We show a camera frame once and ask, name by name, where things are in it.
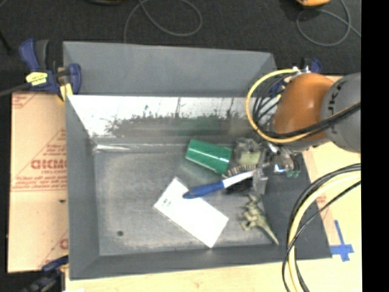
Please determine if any brown cardboard board, red print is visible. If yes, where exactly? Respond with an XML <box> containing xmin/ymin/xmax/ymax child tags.
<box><xmin>6</xmin><ymin>91</ymin><xmax>69</xmax><ymax>273</ymax></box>

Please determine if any white flat box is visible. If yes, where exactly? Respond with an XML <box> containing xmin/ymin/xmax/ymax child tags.
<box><xmin>152</xmin><ymin>177</ymin><xmax>230</xmax><ymax>249</ymax></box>

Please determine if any green toy dinosaur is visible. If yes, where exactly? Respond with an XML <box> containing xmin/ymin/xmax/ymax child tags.
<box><xmin>239</xmin><ymin>193</ymin><xmax>280</xmax><ymax>246</ymax></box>

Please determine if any pale green and grey toy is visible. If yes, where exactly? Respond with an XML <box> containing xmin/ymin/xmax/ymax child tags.
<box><xmin>233</xmin><ymin>137</ymin><xmax>263</xmax><ymax>167</ymax></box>

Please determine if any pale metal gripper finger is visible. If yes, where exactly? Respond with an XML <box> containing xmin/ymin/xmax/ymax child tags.
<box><xmin>252</xmin><ymin>173</ymin><xmax>269</xmax><ymax>195</ymax></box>
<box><xmin>254</xmin><ymin>161</ymin><xmax>272</xmax><ymax>176</ymax></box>

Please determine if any grey metal bin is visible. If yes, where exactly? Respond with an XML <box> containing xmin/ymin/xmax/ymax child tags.
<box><xmin>62</xmin><ymin>41</ymin><xmax>332</xmax><ymax>279</ymax></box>

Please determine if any blue and white brush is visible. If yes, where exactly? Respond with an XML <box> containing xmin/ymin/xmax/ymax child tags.
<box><xmin>182</xmin><ymin>170</ymin><xmax>256</xmax><ymax>200</ymax></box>

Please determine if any green plastic cup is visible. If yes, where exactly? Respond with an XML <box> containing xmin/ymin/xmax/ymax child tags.
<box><xmin>185</xmin><ymin>138</ymin><xmax>233</xmax><ymax>175</ymax></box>

